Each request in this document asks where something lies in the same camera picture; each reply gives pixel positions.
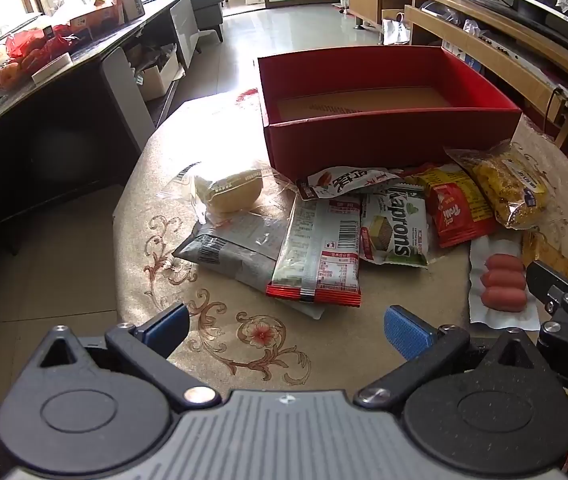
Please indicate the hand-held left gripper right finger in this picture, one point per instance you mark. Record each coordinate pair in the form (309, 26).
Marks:
(406, 332)

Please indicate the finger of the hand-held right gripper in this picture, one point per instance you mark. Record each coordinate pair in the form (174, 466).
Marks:
(551, 280)

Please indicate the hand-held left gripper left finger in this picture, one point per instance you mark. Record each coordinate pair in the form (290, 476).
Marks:
(166, 327)

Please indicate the golden snack packet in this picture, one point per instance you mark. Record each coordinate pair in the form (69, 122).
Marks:
(544, 250)

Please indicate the sausage packet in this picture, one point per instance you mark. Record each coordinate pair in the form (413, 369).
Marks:
(504, 282)

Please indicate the blue silver-backed snack packet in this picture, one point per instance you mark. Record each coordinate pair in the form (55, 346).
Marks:
(234, 250)

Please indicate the green wafer packet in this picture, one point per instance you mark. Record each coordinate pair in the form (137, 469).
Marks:
(399, 230)

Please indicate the clear bag of yellow snacks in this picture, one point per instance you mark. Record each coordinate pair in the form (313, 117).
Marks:
(504, 185)

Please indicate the red and yellow gummy packet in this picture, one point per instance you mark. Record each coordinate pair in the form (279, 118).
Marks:
(456, 210)

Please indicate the long white snack packet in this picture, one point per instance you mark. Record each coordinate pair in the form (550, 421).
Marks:
(319, 250)

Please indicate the clear bread bun packet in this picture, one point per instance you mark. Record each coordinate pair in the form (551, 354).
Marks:
(231, 192)

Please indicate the red and white snack packet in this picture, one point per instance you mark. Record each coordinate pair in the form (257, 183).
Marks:
(344, 182)

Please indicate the red cardboard box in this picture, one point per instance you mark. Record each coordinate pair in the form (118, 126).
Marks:
(389, 135)

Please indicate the white set-top box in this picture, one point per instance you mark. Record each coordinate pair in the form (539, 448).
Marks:
(529, 62)

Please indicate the wooden television cabinet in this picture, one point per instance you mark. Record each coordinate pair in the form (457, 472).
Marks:
(509, 55)

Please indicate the dark long coffee table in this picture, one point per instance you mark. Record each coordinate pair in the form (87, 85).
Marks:
(64, 105)

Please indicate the blue and white box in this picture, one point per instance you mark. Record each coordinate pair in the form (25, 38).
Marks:
(456, 54)

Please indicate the white storage box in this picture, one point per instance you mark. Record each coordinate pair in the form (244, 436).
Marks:
(159, 77)

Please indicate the black television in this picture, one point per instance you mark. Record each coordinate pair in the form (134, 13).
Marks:
(554, 15)

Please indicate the flat white box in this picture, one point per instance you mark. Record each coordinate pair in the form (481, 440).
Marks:
(51, 67)

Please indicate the white plastic bag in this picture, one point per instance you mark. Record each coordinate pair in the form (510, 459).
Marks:
(396, 30)

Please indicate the bag of oranges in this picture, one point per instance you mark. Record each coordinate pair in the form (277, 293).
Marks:
(4, 72)

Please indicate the red plastic bag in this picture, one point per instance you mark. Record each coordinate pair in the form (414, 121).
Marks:
(29, 42)

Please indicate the grey sofa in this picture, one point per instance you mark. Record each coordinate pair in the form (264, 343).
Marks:
(206, 10)

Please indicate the orange cardboard box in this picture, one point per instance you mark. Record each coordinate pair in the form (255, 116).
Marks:
(96, 12)

